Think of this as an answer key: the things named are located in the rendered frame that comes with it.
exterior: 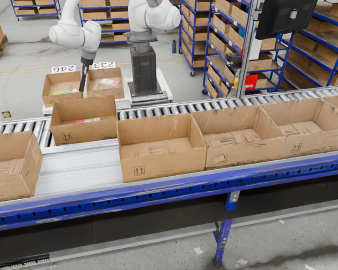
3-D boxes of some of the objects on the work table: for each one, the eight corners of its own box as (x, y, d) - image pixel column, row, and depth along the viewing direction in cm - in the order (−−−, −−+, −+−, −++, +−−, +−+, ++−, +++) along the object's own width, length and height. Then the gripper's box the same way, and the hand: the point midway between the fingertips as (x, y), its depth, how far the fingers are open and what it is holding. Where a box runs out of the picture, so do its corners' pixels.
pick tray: (83, 81, 236) (81, 70, 230) (83, 103, 207) (81, 91, 201) (49, 84, 230) (45, 74, 224) (44, 107, 201) (41, 96, 195)
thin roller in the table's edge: (167, 98, 216) (167, 96, 215) (132, 102, 211) (132, 100, 210) (167, 97, 218) (167, 95, 217) (132, 100, 213) (132, 98, 212)
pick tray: (122, 77, 242) (120, 66, 236) (125, 98, 212) (123, 87, 206) (89, 80, 237) (87, 69, 231) (88, 102, 208) (86, 90, 202)
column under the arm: (127, 82, 234) (124, 45, 213) (157, 80, 238) (156, 43, 218) (131, 97, 214) (127, 58, 193) (163, 94, 218) (162, 54, 198)
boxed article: (116, 87, 227) (116, 84, 226) (99, 83, 231) (99, 82, 230) (120, 82, 232) (119, 81, 231) (104, 80, 236) (103, 78, 235)
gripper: (93, 62, 159) (86, 97, 171) (94, 54, 169) (87, 87, 181) (80, 59, 156) (74, 94, 169) (81, 51, 166) (75, 84, 179)
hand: (82, 86), depth 173 cm, fingers closed
